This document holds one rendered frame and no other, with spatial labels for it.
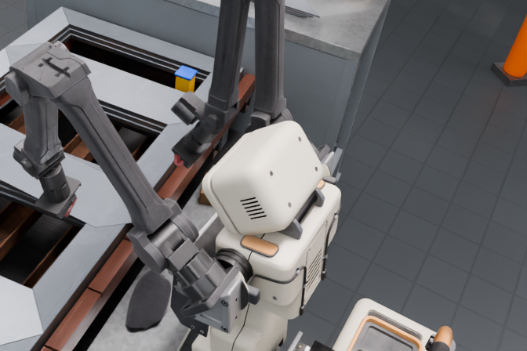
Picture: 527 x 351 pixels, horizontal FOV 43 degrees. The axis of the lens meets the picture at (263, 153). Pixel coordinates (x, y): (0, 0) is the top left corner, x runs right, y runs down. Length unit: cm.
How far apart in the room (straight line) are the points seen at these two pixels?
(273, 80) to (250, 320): 54
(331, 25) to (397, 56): 208
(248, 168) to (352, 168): 225
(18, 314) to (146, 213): 54
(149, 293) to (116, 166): 75
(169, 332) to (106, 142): 80
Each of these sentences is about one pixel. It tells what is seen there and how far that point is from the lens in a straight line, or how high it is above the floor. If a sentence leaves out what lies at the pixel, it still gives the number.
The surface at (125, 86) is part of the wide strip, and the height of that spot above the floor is 86.
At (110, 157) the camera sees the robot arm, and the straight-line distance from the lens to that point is 117.
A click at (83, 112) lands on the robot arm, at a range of 114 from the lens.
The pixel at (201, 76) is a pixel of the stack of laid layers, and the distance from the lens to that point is 240.
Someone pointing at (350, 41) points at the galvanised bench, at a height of 105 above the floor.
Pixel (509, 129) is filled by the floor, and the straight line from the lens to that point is 415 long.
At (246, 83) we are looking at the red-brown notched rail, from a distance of 242.
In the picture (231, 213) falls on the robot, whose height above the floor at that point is 127.
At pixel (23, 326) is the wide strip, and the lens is 164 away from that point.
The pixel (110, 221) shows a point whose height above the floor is 86.
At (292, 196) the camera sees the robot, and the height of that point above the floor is 132.
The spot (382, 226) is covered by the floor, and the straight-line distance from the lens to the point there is 321.
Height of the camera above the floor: 220
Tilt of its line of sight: 40 degrees down
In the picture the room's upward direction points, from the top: 11 degrees clockwise
